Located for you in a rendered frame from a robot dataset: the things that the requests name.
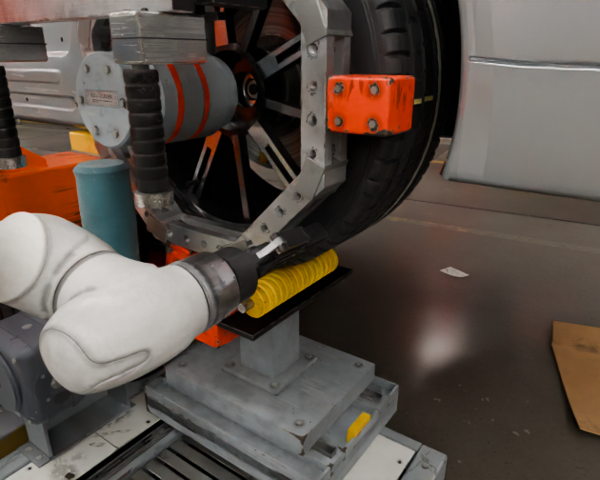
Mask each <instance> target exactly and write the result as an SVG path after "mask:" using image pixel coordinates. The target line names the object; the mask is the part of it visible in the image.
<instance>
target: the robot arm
mask: <svg viewBox="0 0 600 480"><path fill-rule="evenodd" d="M327 237H328V234H327V233H326V231H325V230H324V229H323V227H322V226H321V225H320V223H319V222H318V221H317V222H315V223H313V224H311V225H309V226H306V227H304V228H303V227H302V226H300V227H297V228H294V229H291V230H286V231H282V232H274V233H272V234H271V235H270V239H269V241H270V242H265V243H263V244H261V245H259V246H257V247H256V246H252V247H250V248H248V249H246V250H245V251H243V250H240V249H238V248H235V247H225V248H222V249H220V250H217V251H215V252H210V251H201V252H198V253H195V254H194V255H192V256H189V257H187V258H184V259H182V260H180V261H175V262H173V263H170V264H168V265H167V266H165V267H162V268H157V267H156V266H155V265H153V264H149V263H143V262H139V261H135V260H131V259H129V258H127V257H124V256H122V255H121V254H119V253H118V252H116V251H115V250H114V249H113V248H112V247H111V246H110V245H109V244H107V243H106V242H104V241H103V240H101V239H100V238H99V237H97V236H95V235H94V234H92V233H91V232H89V231H87V230H85V229H83V228H81V227H79V226H77V225H75V224H73V223H72V222H70V221H68V220H66V219H64V218H61V217H58V216H55V215H50V214H45V213H27V212H16V213H14V214H12V215H10V216H8V217H6V218H5V219H4V220H2V221H0V303H2V304H5V305H8V306H10V307H13V308H15V309H18V310H21V311H23V312H26V313H28V314H30V315H33V316H35V317H37V318H39V319H45V318H48V319H49V321H48V322H47V324H46V325H45V327H44V328H43V329H42V331H41V333H40V336H39V349H40V353H41V356H42V359H43V361H44V363H45V365H46V367H47V369H48V371H49V372H50V374H51V375H52V376H53V378H54V379H55V380H56V381H57V382H58V383H59V384H60V385H61V386H63V387H64V388H65V389H67V390H69V391H71V392H74V393H77V394H82V395H86V394H92V393H96V392H101V391H104V390H110V389H113V388H116V387H119V386H121V385H124V384H126V383H128V382H130V381H132V380H135V379H137V378H139V377H141V376H143V375H145V374H147V373H149V372H150V371H152V370H155V369H157V368H158V367H160V366H162V365H164V364H165V363H167V362H168V361H169V360H171V359H172V358H173V357H175V356H176V355H178V354H179V353H180V352H182V351H183V350H185V349H186V348H187V347H188V346H189V345H190V343H191V342H192V341H193V339H194V338H196V337H197V336H198V335H199V334H201V333H203V332H205V331H207V330H209V329H210V328H211V327H213V326H214V325H216V324H218V323H219V322H221V321H222V320H223V319H224V318H225V317H226V318H227V317H228V315H230V314H231V313H232V312H233V311H234V310H237V308H238V305H239V304H241V303H243V302H244V301H246V300H248V299H250V298H251V297H252V296H253V295H254V294H255V292H256V289H257V285H258V279H259V278H260V277H261V276H263V275H265V274H267V273H268V272H270V271H271V270H274V269H275V268H277V267H279V266H280V265H282V264H285V263H286V262H287V261H288V258H290V257H292V256H294V255H295V254H296V252H298V253H300V252H302V251H303V252H305V251H306V250H308V249H309V248H310V247H312V246H314V245H316V244H318V243H319V242H321V241H323V240H324V239H325V238H327Z"/></svg>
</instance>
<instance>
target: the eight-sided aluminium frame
mask: <svg viewBox="0 0 600 480"><path fill-rule="evenodd" d="M282 1H283V2H284V3H285V4H286V6H287V7H288V8H289V10H290V11H291V13H292V14H293V15H294V16H295V18H296V19H297V20H298V22H299V23H300V26H301V172H300V174H299V175H298V176H297V177H296V178H295V179H294V180H293V181H292V182H291V183H290V184H289V185H288V186H287V187H286V188H285V190H284V191H283V192H282V193H281V194H280V195H279V196H278V197H277V198H276V199H275V200H274V201H273V202H272V203H271V204H270V205H269V206H268V207H267V208H266V209H265V211H264V212H263V213H262V214H261V215H260V216H259V217H258V218H257V219H256V220H255V221H254V222H253V223H252V224H251V225H250V226H249V227H248V228H247V229H246V230H245V229H241V228H237V227H234V226H230V225H226V224H223V223H219V222H215V221H211V220H208V219H204V218H200V217H197V216H193V215H189V214H185V213H184V212H182V211H181V210H180V208H179V207H178V205H177V204H176V202H175V201H174V204H172V205H170V206H168V207H164V208H159V209H141V208H138V207H136V206H135V201H134V206H135V208H136V210H137V211H138V213H139V214H140V216H141V217H142V219H143V220H144V222H145V223H146V225H147V226H146V228H147V229H148V230H149V231H150V232H151V233H152V234H153V236H154V237H155V238H156V239H158V240H161V241H162V242H163V243H167V240H169V241H171V242H172V243H173V244H175V245H177V246H180V247H182V248H186V249H189V250H194V251H197V252H201V251H210V252H215V251H217V250H220V249H222V248H225V247H235V248H238V249H240V250H243V251H245V250H246V249H248V248H250V247H252V246H256V247H257V246H259V245H261V244H263V243H265V242H270V241H269V239H270V235H271V234H272V233H274V232H282V231H286V230H291V229H294V228H295V227H296V226H297V225H298V224H300V223H301V222H302V221H303V220H304V219H305V218H306V217H307V216H308V215H309V214H310V213H311V212H312V211H313V210H315V209H316V208H317V207H318V206H319V205H320V204H321V203H322V202H323V201H324V200H325V199H326V198H327V197H328V196H330V195H331V194H332V193H334V192H336V190H337V188H338V187H339V186H340V185H341V184H342V183H344V182H345V181H346V171H347V164H348V162H349V160H348V159H347V144H348V134H347V133H343V132H333V131H328V130H327V88H328V77H329V76H331V75H346V74H350V38H351V37H352V36H353V34H352V30H351V11H350V9H349V8H348V7H347V5H346V4H345V3H344V2H343V0H282ZM77 29H78V36H77V42H78V43H80V49H81V55H82V61H83V60H84V58H85V57H86V56H87V55H88V54H90V53H91V52H94V51H113V50H112V43H111V40H110V38H111V36H110V21H109V19H97V20H83V21H78V23H77ZM334 46H335V51H334ZM317 47H318V50H317ZM316 83H317V88H316ZM316 119H317V122H316ZM92 138H93V140H94V144H95V148H96V149H97V151H98V153H99V156H100V158H101V159H119V160H123V161H125V162H126V163H127V164H129V165H130V182H131V188H132V194H133V200H134V193H133V192H134V191H135V190H137V187H136V179H137V178H136V176H135V171H134V168H135V165H134V163H133V151H132V147H131V146H126V147H121V148H115V149H111V148H107V147H105V146H103V145H102V144H100V143H99V142H98V141H97V140H96V139H95V138H94V137H93V136H92ZM332 149H333V150H332ZM315 152H316V153H315Z"/></svg>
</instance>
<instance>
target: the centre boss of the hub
mask: <svg viewBox="0 0 600 480"><path fill-rule="evenodd" d="M240 93H241V96H242V98H243V100H244V101H245V102H246V103H247V104H248V105H249V106H253V104H254V103H255V101H256V99H257V93H258V89H257V85H256V82H255V80H254V78H253V77H252V75H251V74H249V73H246V74H245V75H244V77H243V78H242V80H241V83H240Z"/></svg>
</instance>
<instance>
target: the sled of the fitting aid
mask: <svg viewBox="0 0 600 480"><path fill-rule="evenodd" d="M398 390H399V385H396V384H394V383H392V382H390V381H388V380H385V379H383V378H380V377H378V376H375V375H374V379H373V380H372V381H371V383H370V384H369V385H368V386H367V387H366V388H365V389H364V390H363V391H362V392H361V393H360V395H359V396H358V397H357V398H356V399H355V400H354V401H353V402H352V403H351V404H350V406H349V407H348V408H347V409H346V410H345V411H344V412H343V413H342V414H341V415H340V416H339V417H338V419H337V420H336V421H335V422H334V423H333V424H332V425H331V426H330V427H329V428H328V429H327V431H326V432H325V433H324V434H323V435H322V436H321V437H320V438H319V439H318V440H317V441H316V442H315V444H314V445H313V446H312V447H311V448H310V449H309V450H308V451H307V452H306V453H305V455H304V456H301V455H299V454H297V453H296V452H294V451H292V450H289V449H287V448H286V447H284V446H282V445H280V444H278V443H277V442H275V441H273V440H271V439H269V438H268V437H267V436H265V435H263V434H261V433H259V432H258V431H256V430H253V429H251V428H250V427H248V426H246V425H244V424H242V423H240V422H239V421H237V420H235V419H233V418H231V417H230V416H228V415H226V414H225V413H223V412H221V411H220V410H217V409H215V408H213V407H212V406H210V405H208V404H206V403H204V402H203V401H201V400H199V399H197V398H195V397H193V396H192V395H190V394H188V393H186V392H184V391H183V390H180V389H178V388H176V387H175V386H174V385H172V384H170V383H168V382H167V377H166V372H164V373H162V374H160V375H159V376H157V377H156V378H154V379H152V380H151V381H149V382H148V383H147V384H145V385H144V393H145V399H146V406H147V411H148V412H150V413H151V414H153V415H155V416H156V417H158V418H160V419H161V420H163V421H164V422H166V423H168V424H169V425H171V426H172V427H174V428H176V429H177V430H179V431H181V432H183V433H184V434H186V435H187V436H188V437H190V438H191V439H193V440H195V441H196V442H198V443H199V444H201V445H203V446H204V447H206V448H207V449H209V450H211V451H213V452H215V453H216V454H218V455H219V456H221V457H223V458H224V459H226V460H227V461H229V462H231V463H232V464H233V465H234V466H236V467H238V468H239V469H241V470H243V471H245V472H246V473H248V474H250V475H251V476H253V477H254V478H256V479H258V480H343V479H344V478H345V476H346V475H347V474H348V473H349V471H350V470H351V468H352V467H353V466H354V465H355V463H356V462H357V461H358V459H359V458H360V457H361V456H362V454H363V453H364V452H365V450H366V449H367V448H368V447H369V445H370V444H371V442H372V441H373V440H374V439H375V437H376V436H377V435H378V433H379V432H380V431H381V430H382V428H384V427H385V425H386V424H387V423H388V421H389V420H390V419H391V417H392V416H393V415H394V413H395V412H396V411H397V400H398Z"/></svg>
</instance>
